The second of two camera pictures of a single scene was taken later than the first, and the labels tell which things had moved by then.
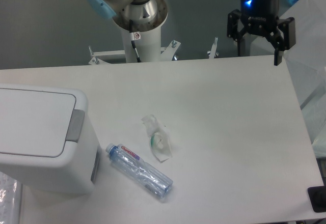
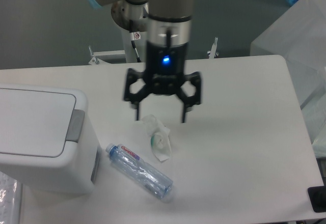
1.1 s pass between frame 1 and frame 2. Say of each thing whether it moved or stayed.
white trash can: stayed
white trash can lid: stayed
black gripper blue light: moved
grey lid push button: stayed
